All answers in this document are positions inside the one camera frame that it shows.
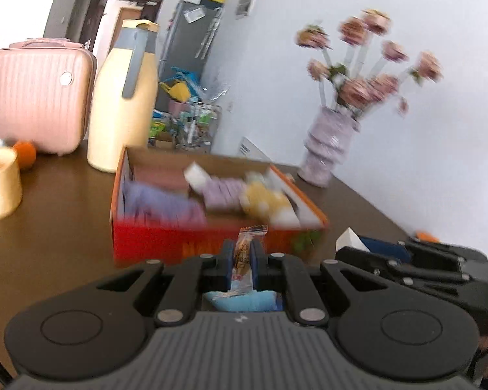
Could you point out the white triangular sponge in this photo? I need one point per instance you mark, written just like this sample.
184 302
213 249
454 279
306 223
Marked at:
349 239

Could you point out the light blue plush toy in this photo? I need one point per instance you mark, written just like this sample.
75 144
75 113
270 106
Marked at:
244 301

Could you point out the pink ribbed suitcase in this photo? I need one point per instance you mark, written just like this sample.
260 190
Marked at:
32 97

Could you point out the lavender fluffy headband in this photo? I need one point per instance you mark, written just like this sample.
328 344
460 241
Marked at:
223 193

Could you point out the white sign board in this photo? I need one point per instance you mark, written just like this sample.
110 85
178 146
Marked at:
250 148

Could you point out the blue tissue pack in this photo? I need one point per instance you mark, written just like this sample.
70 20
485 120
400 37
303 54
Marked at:
384 248

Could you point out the clear snack packet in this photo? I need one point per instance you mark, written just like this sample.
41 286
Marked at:
243 252

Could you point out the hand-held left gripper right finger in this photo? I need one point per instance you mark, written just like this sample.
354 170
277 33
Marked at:
259 268

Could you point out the yellow and white plush toy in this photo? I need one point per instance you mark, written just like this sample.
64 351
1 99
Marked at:
264 201

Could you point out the red cardboard box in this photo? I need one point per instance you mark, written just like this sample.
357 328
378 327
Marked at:
154 243

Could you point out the orange and black folded card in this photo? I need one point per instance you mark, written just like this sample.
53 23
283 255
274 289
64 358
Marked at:
427 236

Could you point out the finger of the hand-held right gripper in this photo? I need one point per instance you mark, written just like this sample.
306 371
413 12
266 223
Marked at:
443 251
390 270

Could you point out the cream thermos jug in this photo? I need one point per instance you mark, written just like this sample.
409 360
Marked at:
122 130

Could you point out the pale yellow cup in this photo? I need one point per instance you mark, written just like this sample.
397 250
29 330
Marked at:
0 191

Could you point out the grey refrigerator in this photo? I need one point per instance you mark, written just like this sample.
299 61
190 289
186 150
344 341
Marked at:
187 44

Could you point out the white wall panel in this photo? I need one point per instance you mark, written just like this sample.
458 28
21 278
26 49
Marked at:
247 3

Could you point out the purple folded towel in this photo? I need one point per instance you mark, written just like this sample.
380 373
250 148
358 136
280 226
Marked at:
158 207

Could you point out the dark wooden door frame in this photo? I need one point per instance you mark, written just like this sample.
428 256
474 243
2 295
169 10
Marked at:
91 12

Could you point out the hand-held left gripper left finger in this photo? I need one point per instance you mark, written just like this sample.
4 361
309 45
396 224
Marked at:
227 266

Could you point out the orange fruit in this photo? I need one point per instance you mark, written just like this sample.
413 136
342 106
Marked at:
26 154

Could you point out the lilac ceramic vase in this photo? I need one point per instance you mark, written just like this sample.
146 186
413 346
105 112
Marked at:
325 150

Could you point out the dried pink rose bouquet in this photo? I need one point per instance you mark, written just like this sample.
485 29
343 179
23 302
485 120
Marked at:
362 89

